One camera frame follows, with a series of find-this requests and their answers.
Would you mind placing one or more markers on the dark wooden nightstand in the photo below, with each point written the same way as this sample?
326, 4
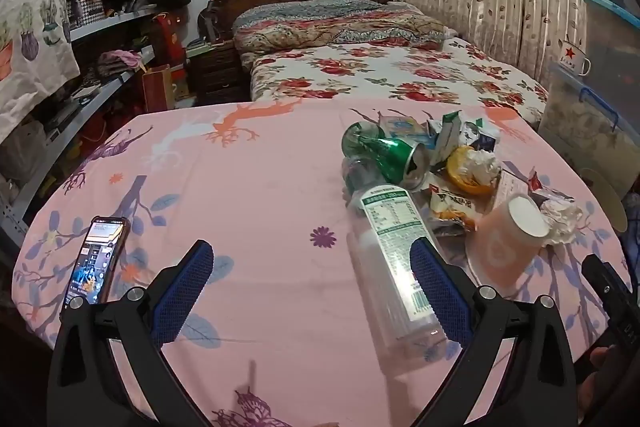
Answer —
215, 77

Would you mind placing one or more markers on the white plant print cloth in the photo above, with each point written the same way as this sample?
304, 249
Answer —
35, 7

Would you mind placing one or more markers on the white enamel mug red star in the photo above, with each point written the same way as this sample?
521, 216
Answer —
570, 57

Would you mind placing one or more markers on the floral bed sheet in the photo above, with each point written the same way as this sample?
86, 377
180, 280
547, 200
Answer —
375, 72

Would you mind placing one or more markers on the white orange snack packet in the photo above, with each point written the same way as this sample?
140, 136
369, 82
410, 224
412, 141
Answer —
450, 204

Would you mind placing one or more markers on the large white tissue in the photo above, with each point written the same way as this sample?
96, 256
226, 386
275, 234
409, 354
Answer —
562, 219

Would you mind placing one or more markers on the small white tissue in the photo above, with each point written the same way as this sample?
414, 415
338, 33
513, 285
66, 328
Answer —
482, 167

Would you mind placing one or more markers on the black smartphone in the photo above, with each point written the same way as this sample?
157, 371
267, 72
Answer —
95, 262

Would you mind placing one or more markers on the beige waste basket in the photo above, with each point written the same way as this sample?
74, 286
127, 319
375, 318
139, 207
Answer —
607, 197

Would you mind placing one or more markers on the crushed clear green bottle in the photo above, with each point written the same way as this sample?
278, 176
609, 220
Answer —
357, 137

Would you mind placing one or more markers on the crushed green white carton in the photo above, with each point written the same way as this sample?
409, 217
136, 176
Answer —
447, 129

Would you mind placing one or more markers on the orange peel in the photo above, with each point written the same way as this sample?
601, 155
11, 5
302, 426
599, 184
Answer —
460, 174

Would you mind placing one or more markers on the pink cloth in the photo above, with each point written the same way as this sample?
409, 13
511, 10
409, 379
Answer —
117, 59

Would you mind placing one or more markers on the red gift bag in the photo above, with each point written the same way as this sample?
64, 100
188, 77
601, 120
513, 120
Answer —
170, 39

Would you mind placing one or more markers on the brown paper bag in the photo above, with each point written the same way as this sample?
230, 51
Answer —
157, 87

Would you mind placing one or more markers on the person's right hand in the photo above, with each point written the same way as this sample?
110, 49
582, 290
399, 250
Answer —
592, 377

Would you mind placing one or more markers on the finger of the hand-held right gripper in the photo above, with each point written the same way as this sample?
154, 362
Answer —
605, 292

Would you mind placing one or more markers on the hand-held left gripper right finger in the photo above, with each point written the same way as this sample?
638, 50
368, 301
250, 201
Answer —
440, 292

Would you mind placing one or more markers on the pink paper cup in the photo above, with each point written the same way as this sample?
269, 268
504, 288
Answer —
495, 247

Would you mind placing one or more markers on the white carton with blue print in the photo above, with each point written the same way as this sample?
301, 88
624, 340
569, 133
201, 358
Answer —
402, 127

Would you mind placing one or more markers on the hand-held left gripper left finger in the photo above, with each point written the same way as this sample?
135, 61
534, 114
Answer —
185, 287

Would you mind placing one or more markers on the green drink can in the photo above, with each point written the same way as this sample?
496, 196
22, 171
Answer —
395, 157

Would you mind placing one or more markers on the blue white milk carton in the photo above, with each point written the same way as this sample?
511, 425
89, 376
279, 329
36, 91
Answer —
480, 137

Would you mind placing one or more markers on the floral patchwork quilt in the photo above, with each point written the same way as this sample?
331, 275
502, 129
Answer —
325, 27

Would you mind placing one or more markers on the clear labelled plastic bottle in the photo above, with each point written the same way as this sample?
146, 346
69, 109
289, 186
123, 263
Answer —
390, 257

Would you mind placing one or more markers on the pink printed tablecloth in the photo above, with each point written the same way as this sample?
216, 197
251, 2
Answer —
250, 207

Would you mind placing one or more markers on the grey metal shelf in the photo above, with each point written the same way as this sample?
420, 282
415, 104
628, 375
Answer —
105, 24

